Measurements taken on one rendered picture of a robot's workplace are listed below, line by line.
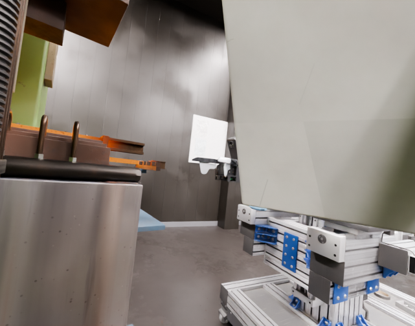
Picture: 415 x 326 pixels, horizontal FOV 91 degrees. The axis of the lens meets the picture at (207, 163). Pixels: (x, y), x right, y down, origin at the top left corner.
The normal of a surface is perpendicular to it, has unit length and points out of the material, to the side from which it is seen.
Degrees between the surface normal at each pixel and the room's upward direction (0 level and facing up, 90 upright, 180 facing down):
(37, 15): 90
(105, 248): 90
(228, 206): 90
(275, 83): 120
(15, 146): 90
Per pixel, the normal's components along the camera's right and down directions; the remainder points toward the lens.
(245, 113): -0.47, 0.42
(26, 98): 0.59, 0.02
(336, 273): -0.89, -0.11
